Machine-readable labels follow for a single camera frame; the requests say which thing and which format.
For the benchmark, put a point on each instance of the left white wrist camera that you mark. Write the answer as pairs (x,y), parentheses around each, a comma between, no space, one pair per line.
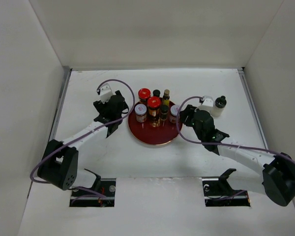
(104,92)

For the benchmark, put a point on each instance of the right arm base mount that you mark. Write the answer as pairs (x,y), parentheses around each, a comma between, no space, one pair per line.
(218,192)

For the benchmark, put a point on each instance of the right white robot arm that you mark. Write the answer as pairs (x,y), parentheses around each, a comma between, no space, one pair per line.
(276,170)

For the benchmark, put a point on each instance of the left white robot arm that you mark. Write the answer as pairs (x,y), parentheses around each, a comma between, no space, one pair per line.
(60,167)

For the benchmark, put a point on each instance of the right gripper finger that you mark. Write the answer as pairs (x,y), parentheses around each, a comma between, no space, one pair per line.
(190,109)
(184,117)

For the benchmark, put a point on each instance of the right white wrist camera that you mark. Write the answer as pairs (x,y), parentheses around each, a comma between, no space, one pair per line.
(206,103)

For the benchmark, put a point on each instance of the white lid jar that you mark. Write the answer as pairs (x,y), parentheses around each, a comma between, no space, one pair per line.
(141,113)
(174,113)

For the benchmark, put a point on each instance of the yellow label oil bottle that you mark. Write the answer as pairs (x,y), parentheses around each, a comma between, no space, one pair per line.
(166,98)

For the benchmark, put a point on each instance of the red round tray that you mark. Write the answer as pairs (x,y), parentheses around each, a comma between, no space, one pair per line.
(164,133)

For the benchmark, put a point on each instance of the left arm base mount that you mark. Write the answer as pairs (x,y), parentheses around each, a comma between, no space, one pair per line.
(90,190)

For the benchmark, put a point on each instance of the black cap spice bottle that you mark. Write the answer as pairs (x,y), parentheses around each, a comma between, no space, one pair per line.
(156,93)

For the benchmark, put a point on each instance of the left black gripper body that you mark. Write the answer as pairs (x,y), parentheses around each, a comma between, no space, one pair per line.
(101,106)

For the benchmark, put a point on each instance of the red cap sauce bottle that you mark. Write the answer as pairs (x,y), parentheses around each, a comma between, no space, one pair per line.
(144,94)
(153,106)

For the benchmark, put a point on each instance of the small dark spice bottle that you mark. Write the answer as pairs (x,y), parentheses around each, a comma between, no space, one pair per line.
(164,112)

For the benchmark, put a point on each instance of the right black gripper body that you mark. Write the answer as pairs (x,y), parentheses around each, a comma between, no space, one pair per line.
(197,132)

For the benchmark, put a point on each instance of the black cap white bottle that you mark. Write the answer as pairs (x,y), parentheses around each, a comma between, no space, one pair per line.
(218,106)

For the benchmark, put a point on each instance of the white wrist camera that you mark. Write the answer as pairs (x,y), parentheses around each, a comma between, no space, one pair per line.
(104,92)
(206,103)

